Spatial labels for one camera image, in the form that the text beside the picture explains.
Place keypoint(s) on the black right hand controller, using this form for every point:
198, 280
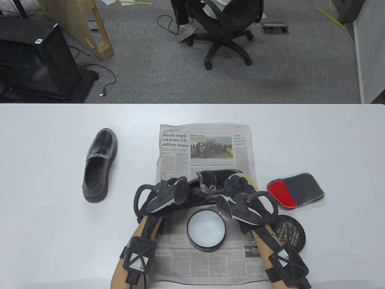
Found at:
240, 210

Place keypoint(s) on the person's left hand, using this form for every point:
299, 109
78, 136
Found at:
167, 216

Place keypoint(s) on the person's left forearm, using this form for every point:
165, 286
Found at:
143, 231

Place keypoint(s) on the floor socket box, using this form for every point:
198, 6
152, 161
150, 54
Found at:
274, 28

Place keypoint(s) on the round yellow polishing sponge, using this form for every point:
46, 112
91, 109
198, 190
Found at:
251, 180

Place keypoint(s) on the black cream tin lid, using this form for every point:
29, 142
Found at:
290, 233

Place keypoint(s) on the person's right hand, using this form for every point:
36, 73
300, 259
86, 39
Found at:
237, 183

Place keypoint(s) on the white partition panel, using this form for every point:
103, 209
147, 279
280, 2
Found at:
371, 51

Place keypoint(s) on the newspaper sheet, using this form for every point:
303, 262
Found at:
204, 150

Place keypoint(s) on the red and grey polishing cloth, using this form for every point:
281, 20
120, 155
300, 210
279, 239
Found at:
300, 188

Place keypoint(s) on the black left hand controller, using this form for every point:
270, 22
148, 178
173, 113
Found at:
168, 192

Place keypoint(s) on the black leather shoe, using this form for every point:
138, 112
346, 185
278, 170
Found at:
96, 171
210, 180

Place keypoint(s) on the wooden frame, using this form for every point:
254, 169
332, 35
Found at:
75, 21

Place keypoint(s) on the black hand controller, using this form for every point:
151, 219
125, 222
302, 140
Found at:
240, 210
168, 192

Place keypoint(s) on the black leather care cream tin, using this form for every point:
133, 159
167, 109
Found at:
206, 230

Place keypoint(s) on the person's right forearm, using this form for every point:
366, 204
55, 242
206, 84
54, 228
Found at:
264, 243

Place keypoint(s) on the black cabinet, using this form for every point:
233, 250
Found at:
33, 57

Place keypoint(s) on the black swivel office chair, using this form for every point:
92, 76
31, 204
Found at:
228, 33

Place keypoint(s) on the yellow floor tape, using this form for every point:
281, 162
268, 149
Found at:
331, 16

